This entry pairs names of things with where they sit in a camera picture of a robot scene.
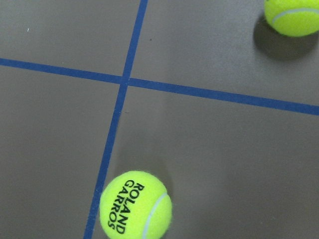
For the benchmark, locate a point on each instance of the yellow tennis ball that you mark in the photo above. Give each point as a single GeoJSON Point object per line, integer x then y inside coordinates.
{"type": "Point", "coordinates": [293, 18]}
{"type": "Point", "coordinates": [135, 205]}

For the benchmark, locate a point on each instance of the brown paper table cover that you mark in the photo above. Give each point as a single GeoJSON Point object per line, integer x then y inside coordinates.
{"type": "Point", "coordinates": [202, 94]}

